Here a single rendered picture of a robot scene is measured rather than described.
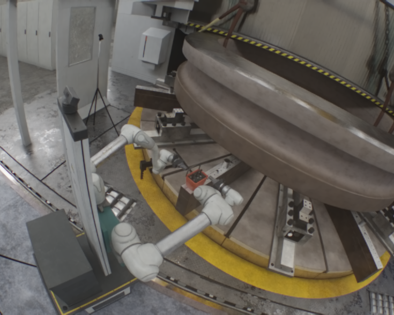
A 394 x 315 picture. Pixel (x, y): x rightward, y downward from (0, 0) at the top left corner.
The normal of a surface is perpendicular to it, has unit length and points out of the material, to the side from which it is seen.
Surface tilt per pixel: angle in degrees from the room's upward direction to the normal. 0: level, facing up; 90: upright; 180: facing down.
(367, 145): 90
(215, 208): 22
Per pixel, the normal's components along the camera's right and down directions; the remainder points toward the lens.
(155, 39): -0.35, 0.52
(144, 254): 0.05, -0.68
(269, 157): -0.54, 0.42
